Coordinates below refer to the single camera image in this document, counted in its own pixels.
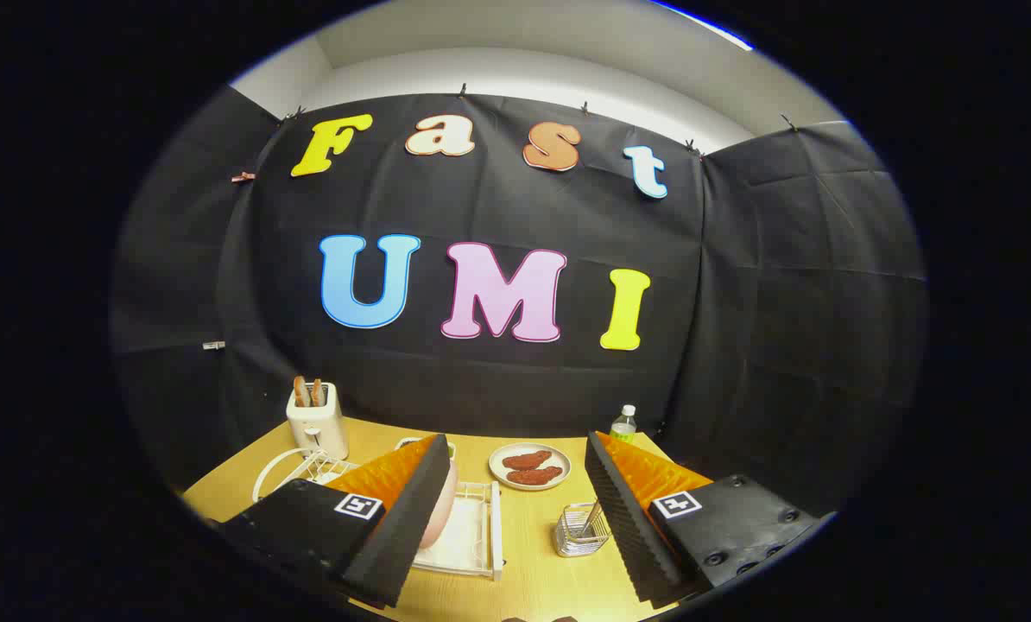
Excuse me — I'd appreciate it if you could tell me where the white toaster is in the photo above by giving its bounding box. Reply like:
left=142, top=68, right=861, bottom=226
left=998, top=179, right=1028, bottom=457
left=286, top=383, right=350, bottom=460

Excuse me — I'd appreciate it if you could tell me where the black backdrop cloth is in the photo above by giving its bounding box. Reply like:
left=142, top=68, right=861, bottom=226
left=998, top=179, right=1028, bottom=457
left=110, top=86, right=928, bottom=519

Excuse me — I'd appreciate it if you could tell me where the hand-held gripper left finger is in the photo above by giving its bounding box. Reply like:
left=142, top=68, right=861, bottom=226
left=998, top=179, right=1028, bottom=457
left=213, top=434, right=452, bottom=610

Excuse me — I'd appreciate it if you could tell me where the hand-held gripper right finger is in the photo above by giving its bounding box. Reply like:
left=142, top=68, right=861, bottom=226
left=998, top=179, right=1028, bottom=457
left=585, top=431, right=827, bottom=607

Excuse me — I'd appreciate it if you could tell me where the white wire dish rack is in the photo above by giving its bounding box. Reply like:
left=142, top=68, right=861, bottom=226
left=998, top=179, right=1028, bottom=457
left=252, top=447, right=505, bottom=581

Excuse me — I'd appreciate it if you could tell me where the metal mesh basket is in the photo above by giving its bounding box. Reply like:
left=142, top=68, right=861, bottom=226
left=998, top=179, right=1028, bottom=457
left=554, top=503, right=611, bottom=558

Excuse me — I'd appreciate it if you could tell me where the white divided bean tray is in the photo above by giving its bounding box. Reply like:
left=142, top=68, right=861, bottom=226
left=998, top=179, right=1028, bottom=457
left=395, top=437, right=458, bottom=459

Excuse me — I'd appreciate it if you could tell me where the pink plate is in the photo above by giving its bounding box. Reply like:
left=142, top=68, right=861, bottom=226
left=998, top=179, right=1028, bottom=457
left=419, top=458, right=459, bottom=550

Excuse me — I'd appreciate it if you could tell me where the white round meat dish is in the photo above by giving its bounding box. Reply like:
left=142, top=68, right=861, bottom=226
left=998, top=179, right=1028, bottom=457
left=489, top=442, right=572, bottom=492

